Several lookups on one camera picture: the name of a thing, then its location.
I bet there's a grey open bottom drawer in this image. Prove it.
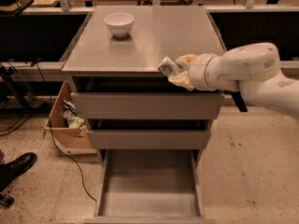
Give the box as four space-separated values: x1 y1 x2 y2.
83 149 215 224

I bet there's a grey middle drawer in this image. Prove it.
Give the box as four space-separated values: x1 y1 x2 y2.
87 130 211 149

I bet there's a grey top drawer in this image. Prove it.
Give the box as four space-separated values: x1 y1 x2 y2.
71 92 224 119

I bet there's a white ceramic bowl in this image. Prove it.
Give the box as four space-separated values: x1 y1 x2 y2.
104 12 135 37

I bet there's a brown cardboard box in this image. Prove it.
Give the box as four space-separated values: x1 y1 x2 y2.
45 81 92 149

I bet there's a crumpled trash in box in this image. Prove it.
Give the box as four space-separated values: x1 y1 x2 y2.
63 100 84 128

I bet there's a grey drawer cabinet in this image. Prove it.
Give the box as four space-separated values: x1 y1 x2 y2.
61 5 235 224

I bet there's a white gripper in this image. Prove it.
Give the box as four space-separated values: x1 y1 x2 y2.
168 53 220 91

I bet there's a black floor cable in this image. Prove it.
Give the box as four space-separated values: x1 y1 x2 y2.
35 63 97 203

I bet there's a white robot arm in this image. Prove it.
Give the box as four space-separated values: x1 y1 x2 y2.
167 43 299 118

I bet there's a black leather shoe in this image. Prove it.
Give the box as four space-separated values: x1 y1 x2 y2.
0 152 37 191

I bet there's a black chair caster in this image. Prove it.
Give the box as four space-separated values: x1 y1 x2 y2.
0 193 15 207

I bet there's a black stand left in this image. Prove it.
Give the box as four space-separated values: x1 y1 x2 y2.
0 64 50 114

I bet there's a silver redbull can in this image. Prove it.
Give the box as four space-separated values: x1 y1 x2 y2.
158 57 183 77

